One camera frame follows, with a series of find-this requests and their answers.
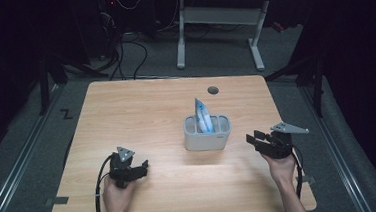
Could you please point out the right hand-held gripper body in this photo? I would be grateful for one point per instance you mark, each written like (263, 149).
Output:
(279, 144)

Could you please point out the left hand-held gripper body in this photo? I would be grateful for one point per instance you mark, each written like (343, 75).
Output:
(121, 164)

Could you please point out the grey plastic holder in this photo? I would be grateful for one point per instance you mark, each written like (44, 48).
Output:
(207, 139)

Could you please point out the blue and white toothpaste tube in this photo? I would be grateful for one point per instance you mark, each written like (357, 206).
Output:
(204, 116)

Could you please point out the person's right hand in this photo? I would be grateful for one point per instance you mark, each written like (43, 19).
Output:
(282, 169)

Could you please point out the person's left hand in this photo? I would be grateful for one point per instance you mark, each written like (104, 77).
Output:
(117, 197)

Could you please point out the grey tape strip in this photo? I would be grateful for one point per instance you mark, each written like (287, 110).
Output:
(308, 179)

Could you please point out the black metal stand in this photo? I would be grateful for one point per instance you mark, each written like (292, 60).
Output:
(43, 89)
(316, 87)

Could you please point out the black tape strip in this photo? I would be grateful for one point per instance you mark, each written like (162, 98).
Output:
(60, 200)

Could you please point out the red object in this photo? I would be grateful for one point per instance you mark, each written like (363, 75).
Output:
(278, 27)

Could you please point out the white-framed wooden desk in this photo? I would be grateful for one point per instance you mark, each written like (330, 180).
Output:
(218, 15)

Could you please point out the metal floor rail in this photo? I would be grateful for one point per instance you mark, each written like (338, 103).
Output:
(16, 168)
(336, 155)

